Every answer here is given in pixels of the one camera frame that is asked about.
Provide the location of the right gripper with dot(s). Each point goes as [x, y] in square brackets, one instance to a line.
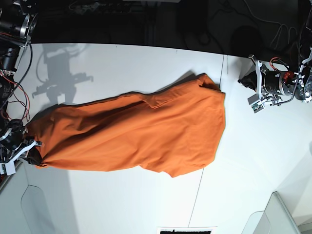
[14, 142]

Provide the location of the left clear acrylic panel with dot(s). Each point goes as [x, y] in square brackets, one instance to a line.
[48, 213]

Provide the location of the clear acrylic panel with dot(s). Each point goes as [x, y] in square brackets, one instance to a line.
[48, 213]
[275, 219]

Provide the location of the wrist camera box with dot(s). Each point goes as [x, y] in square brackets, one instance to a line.
[255, 103]
[7, 168]

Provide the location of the right clear acrylic panel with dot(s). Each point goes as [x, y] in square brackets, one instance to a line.
[275, 219]

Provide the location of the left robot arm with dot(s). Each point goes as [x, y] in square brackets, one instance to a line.
[296, 56]

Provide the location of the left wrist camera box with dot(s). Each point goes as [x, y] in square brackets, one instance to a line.
[255, 103]

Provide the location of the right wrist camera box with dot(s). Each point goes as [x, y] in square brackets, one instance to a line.
[7, 168]

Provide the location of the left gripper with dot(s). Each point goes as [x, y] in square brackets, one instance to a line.
[273, 87]

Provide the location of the orange t-shirt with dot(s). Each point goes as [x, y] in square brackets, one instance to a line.
[176, 131]

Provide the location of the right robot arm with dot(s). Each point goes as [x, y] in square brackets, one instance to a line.
[18, 19]

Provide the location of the black white printed card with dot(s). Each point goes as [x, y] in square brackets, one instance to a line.
[186, 230]

